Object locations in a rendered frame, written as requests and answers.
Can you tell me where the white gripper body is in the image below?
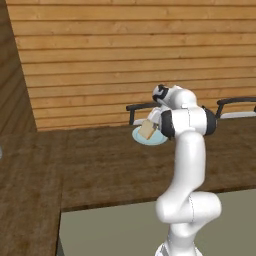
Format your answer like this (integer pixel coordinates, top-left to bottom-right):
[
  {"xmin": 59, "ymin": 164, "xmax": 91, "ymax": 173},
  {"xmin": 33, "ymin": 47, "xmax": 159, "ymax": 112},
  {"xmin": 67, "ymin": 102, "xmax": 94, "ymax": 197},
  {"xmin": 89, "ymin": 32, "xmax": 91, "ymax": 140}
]
[{"xmin": 146, "ymin": 106, "xmax": 164, "ymax": 126}]

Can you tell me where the bread slice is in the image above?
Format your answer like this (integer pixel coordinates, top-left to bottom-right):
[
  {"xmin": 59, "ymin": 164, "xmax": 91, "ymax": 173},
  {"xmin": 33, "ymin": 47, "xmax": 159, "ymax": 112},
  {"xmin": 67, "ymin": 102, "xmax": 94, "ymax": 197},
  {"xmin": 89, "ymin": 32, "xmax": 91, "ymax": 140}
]
[{"xmin": 137, "ymin": 119, "xmax": 158, "ymax": 141}]

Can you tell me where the light blue plate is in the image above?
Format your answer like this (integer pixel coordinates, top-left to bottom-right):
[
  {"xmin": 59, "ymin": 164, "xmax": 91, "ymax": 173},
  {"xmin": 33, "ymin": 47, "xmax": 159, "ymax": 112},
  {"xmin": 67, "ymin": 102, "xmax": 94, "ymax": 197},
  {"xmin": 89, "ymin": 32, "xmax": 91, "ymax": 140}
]
[{"xmin": 131, "ymin": 125, "xmax": 169, "ymax": 147}]

